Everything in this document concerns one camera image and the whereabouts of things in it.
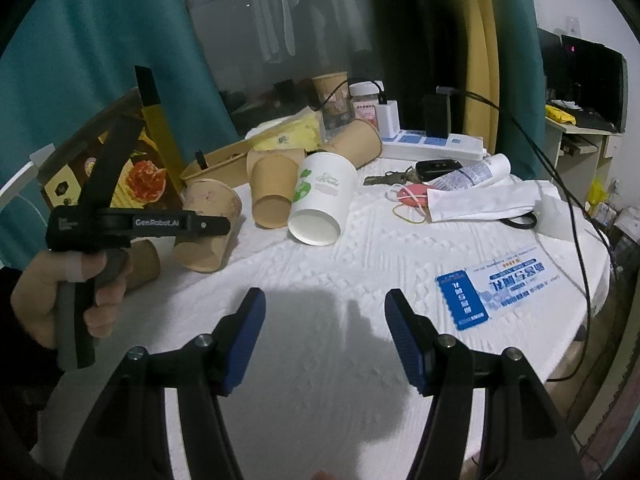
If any brown paper cup floral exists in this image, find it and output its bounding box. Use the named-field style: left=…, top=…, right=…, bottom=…
left=174, top=179, right=242, bottom=273

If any person's left hand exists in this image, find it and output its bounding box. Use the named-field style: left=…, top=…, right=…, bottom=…
left=11, top=252, right=132, bottom=349

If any lying brown paper cup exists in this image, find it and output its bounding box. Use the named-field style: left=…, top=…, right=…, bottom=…
left=126, top=240, right=160, bottom=292

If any brown cracker box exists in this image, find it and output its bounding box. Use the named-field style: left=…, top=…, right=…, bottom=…
left=37, top=88, right=182, bottom=211

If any blue white leaflet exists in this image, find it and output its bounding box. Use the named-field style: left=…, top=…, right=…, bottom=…
left=436, top=245, right=566, bottom=330

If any white desk lamp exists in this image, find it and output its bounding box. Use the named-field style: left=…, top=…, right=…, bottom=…
left=0, top=144, right=55, bottom=211

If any teal curtain left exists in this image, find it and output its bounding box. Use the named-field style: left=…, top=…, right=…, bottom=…
left=0, top=0, right=241, bottom=271

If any teal curtain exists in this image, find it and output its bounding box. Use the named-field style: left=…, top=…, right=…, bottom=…
left=0, top=0, right=241, bottom=271
left=491, top=0, right=546, bottom=180

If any kraft rectangular food container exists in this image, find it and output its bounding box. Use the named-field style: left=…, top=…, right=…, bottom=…
left=180, top=140, right=253, bottom=188

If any white tablecloth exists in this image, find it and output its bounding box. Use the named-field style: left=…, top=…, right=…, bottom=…
left=35, top=185, right=608, bottom=479

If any yellow rubber band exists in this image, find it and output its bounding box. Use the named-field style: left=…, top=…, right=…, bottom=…
left=392, top=203, right=431, bottom=226

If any pink round object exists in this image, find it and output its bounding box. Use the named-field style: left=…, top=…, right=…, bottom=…
left=386, top=183, right=431, bottom=208

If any brown paper cup pair front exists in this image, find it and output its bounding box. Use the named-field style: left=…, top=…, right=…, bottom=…
left=246, top=148, right=306, bottom=229

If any key bunch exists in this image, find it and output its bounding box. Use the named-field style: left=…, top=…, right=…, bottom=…
left=363, top=167, right=421, bottom=186

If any yellow tissue pack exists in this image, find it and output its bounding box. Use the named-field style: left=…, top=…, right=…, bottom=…
left=245, top=112, right=321, bottom=152

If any black car key fob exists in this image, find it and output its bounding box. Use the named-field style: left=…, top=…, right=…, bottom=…
left=416, top=159, right=462, bottom=182

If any white paper cup green print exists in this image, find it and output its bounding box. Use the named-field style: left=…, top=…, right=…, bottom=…
left=288, top=152, right=357, bottom=247

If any white tube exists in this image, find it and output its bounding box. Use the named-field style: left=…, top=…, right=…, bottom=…
left=427, top=154, right=511, bottom=192

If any white power strip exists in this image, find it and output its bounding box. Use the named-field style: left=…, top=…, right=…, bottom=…
left=381, top=130, right=487, bottom=162

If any upright paper cup rear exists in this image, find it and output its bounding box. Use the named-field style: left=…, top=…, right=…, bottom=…
left=312, top=72, right=352, bottom=131

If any brown paper cup rear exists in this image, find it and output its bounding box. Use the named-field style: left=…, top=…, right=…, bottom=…
left=321, top=119, right=383, bottom=169

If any white charger adapter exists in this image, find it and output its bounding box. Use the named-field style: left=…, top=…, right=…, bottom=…
left=374, top=100, right=401, bottom=138

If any glass jar white lid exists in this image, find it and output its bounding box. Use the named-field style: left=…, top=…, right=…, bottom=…
left=349, top=80, right=384, bottom=128

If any teal curtain right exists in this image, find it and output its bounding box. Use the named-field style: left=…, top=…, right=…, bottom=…
left=491, top=0, right=546, bottom=180

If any yellow curtain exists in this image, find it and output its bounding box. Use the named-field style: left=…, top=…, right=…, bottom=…
left=457, top=0, right=500, bottom=154

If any white computer desk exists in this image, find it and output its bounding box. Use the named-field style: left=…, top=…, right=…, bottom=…
left=542, top=117, right=623, bottom=204

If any black monitor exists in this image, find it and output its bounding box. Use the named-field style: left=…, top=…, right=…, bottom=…
left=538, top=29, right=628, bottom=133

